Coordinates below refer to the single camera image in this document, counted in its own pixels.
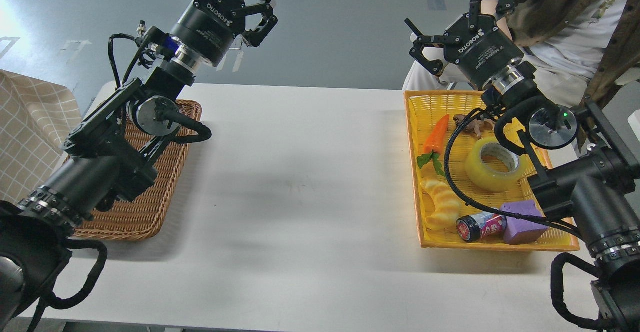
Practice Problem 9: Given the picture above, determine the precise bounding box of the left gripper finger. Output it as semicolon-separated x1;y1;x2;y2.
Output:
242;0;278;48

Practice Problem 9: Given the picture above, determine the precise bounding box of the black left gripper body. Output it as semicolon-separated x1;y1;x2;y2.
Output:
169;0;245;67

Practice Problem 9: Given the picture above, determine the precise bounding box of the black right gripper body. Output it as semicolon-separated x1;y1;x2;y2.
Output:
443;14;524;91

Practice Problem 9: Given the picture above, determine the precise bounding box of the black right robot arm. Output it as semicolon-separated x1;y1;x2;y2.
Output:
406;0;639;332

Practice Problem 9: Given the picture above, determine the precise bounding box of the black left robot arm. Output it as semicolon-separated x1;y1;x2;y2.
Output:
1;0;278;332

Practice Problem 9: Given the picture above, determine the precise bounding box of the orange toy carrot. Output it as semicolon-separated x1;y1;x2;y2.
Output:
416;114;450;177

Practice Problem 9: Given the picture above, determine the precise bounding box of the person in brown jacket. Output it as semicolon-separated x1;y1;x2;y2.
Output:
403;0;640;109

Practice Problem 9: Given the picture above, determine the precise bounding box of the yellow plastic basket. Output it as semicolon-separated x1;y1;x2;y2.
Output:
404;90;580;252

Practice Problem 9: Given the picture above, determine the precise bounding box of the yellow toy croissant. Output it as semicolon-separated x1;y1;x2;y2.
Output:
420;179;461;230

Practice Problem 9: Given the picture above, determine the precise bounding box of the small red blue can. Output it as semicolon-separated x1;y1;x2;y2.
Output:
455;212;507;243

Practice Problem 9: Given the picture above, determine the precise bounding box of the purple foam block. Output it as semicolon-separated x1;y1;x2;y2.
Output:
500;199;549;245

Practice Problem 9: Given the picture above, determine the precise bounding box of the beige checkered cloth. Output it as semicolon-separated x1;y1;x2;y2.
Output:
0;70;82;203

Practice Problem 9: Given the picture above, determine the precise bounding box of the brown wicker basket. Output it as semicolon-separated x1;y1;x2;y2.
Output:
65;99;203;242

